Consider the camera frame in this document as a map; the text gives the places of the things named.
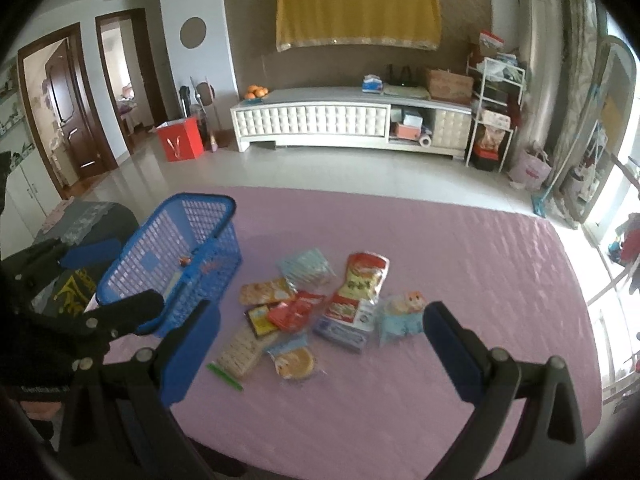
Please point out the brown round wall decoration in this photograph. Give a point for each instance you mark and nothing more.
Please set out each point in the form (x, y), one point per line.
(193, 31)

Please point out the yellow cloth cover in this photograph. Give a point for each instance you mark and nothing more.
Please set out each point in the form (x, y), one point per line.
(357, 10)

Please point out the blue white flat packet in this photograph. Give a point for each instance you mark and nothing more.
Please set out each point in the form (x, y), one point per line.
(340, 336)

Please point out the round cake packet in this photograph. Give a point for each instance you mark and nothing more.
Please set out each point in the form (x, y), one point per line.
(295, 362)

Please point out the white paper roll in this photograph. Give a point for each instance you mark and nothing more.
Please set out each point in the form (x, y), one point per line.
(425, 141)

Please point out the plate of oranges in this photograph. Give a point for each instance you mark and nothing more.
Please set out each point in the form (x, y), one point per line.
(256, 92)

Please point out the blue tissue box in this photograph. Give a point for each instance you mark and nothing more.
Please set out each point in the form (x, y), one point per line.
(372, 84)

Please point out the green folded cloth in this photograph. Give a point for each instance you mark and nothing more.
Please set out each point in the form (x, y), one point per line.
(406, 91)

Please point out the white side cabinet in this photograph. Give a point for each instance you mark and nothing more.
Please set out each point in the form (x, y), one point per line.
(20, 195)

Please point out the pink shopping bag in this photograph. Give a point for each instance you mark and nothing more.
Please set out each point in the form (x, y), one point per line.
(531, 167)

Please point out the light blue striped packet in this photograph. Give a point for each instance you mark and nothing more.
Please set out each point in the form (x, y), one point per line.
(305, 267)

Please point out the floor fan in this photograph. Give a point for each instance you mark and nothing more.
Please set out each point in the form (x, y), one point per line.
(202, 95)

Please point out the white tufted media cabinet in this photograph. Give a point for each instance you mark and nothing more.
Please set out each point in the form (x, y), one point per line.
(310, 120)

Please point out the red snack packet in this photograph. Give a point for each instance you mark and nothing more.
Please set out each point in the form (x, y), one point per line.
(295, 312)

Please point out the red paper bag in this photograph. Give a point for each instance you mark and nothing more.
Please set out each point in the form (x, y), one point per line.
(180, 140)

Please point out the dark wooden door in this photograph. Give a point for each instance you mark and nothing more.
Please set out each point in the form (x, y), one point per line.
(70, 105)

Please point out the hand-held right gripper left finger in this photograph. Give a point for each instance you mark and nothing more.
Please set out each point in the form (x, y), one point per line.
(192, 355)

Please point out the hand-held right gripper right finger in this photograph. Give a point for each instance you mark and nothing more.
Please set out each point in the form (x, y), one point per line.
(452, 352)

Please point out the blue mop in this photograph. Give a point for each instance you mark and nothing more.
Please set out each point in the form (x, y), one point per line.
(539, 205)

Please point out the blue plastic basket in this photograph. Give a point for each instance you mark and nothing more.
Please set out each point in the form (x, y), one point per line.
(200, 240)

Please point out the clear cracker pack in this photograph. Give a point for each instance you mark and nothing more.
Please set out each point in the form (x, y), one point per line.
(240, 352)

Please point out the dark yellow-print packet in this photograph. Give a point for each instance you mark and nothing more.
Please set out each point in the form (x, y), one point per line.
(259, 321)

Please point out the standing air conditioner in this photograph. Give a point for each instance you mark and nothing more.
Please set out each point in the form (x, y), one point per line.
(540, 60)

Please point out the light blue pig-print packet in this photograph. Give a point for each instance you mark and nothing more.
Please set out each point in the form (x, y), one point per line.
(400, 322)

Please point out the black handbag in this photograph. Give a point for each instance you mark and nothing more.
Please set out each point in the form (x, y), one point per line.
(401, 76)

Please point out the orange snack packet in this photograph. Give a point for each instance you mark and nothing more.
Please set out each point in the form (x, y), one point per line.
(262, 291)

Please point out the cardboard box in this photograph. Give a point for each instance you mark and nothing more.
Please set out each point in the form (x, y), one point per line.
(449, 85)

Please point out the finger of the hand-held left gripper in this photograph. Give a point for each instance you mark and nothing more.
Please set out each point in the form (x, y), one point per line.
(90, 255)
(135, 307)

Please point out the tall red yellow snack bag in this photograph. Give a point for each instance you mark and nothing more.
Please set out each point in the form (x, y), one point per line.
(360, 285)

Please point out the white shelf rack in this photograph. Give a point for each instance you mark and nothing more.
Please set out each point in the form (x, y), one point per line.
(495, 110)

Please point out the pink quilted table cover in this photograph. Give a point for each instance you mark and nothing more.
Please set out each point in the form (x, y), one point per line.
(400, 410)

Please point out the green stick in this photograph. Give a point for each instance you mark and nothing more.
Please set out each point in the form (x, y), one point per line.
(225, 376)

